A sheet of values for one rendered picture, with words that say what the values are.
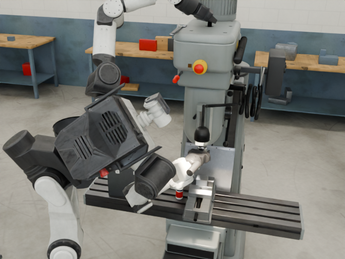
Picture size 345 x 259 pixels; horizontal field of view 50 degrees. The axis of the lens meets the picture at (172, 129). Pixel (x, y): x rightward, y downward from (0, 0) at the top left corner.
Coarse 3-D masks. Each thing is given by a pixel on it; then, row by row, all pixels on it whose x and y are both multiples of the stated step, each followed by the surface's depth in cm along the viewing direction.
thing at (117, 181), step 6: (108, 174) 205; (114, 174) 205; (120, 174) 204; (126, 174) 204; (132, 174) 203; (108, 180) 207; (114, 180) 207; (120, 180) 206; (126, 180) 206; (132, 180) 205; (108, 186) 209; (114, 186) 208; (120, 186) 208; (108, 192) 211; (114, 192) 210; (120, 192) 209
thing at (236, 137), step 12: (240, 72) 222; (240, 120) 227; (228, 132) 229; (240, 132) 231; (216, 144) 235; (240, 144) 235; (240, 156) 242; (240, 168) 247; (240, 180) 257; (228, 240) 265; (228, 252) 269
